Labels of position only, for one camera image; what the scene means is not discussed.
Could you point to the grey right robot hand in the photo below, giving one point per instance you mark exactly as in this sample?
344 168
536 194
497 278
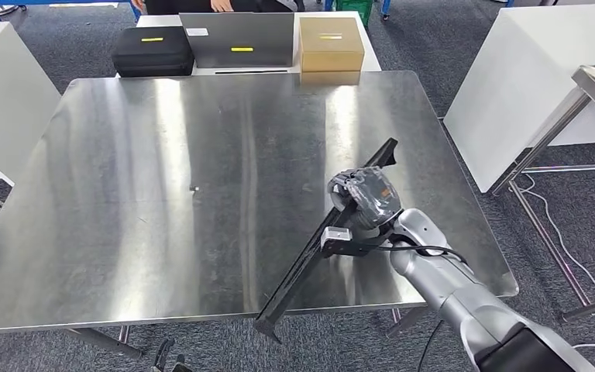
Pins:
374 197

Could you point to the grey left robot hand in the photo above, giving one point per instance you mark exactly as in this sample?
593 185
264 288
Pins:
163 354

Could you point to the black plastic part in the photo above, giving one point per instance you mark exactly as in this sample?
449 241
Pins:
297 272

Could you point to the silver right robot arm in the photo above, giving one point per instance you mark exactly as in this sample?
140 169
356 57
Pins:
446 287

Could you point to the steel workbench table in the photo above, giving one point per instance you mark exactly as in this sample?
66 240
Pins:
123 205

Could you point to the small white table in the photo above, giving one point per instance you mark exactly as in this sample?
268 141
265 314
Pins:
372 59

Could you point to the brown cardboard box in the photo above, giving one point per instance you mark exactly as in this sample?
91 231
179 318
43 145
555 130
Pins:
331 46

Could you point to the green plastic crate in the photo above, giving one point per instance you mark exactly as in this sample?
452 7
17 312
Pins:
354 10

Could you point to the white box table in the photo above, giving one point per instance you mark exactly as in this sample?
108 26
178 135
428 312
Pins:
523 77
5 92

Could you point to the grey laptop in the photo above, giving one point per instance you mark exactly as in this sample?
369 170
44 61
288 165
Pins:
236 38

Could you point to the black zip case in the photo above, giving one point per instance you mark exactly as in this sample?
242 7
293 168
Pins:
151 51

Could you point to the person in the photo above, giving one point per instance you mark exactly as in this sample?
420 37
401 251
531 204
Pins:
174 5

